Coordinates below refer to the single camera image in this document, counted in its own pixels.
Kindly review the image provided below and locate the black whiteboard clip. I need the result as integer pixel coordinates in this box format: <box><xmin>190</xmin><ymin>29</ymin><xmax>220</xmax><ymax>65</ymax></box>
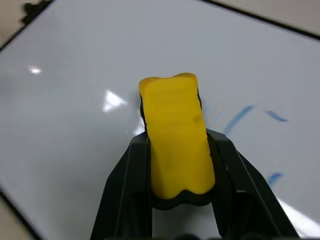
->
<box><xmin>20</xmin><ymin>3</ymin><xmax>41</xmax><ymax>24</ymax></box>

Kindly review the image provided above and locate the yellow whiteboard eraser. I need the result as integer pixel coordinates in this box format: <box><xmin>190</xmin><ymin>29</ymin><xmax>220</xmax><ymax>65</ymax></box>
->
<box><xmin>138</xmin><ymin>71</ymin><xmax>230</xmax><ymax>211</ymax></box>

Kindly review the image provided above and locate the black-framed whiteboard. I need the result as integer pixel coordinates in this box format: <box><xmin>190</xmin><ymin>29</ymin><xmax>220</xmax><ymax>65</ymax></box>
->
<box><xmin>0</xmin><ymin>0</ymin><xmax>320</xmax><ymax>240</ymax></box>

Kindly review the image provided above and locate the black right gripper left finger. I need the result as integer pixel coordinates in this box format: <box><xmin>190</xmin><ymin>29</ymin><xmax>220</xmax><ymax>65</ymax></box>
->
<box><xmin>90</xmin><ymin>132</ymin><xmax>153</xmax><ymax>240</ymax></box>

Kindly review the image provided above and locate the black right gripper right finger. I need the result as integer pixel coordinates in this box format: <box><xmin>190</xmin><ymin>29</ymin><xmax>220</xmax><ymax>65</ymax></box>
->
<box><xmin>205</xmin><ymin>127</ymin><xmax>300</xmax><ymax>240</ymax></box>

